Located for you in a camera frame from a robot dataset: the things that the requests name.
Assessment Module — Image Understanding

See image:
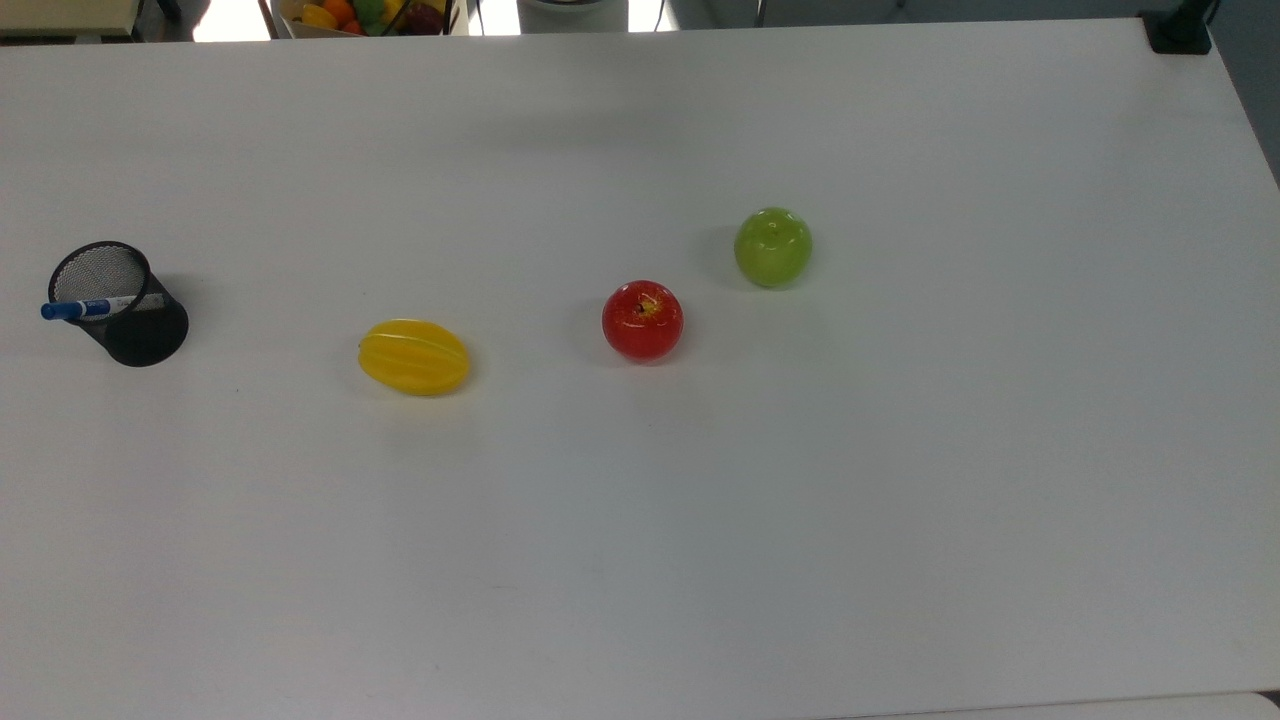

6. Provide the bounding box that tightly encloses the blue white marker pen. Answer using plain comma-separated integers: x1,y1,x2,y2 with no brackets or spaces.
40,293,166,322

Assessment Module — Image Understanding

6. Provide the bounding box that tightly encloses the black mesh pen cup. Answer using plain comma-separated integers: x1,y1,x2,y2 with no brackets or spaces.
48,240,190,368

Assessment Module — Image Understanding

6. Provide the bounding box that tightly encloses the red apple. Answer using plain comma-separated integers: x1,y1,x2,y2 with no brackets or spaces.
601,279,686,363

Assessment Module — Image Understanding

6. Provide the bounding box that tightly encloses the green apple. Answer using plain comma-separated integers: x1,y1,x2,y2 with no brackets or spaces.
733,206,814,290

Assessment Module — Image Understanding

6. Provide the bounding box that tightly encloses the yellow starfruit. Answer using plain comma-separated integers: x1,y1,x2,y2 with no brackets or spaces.
358,318,472,398

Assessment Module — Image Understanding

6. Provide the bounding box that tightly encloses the white fruit basket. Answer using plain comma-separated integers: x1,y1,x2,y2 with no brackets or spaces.
270,0,469,39

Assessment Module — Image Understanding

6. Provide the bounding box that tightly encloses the black table clamp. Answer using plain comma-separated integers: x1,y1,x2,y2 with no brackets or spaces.
1141,0,1223,56

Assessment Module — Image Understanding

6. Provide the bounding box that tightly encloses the beige cabinet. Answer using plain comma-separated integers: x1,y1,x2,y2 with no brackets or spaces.
0,0,143,41

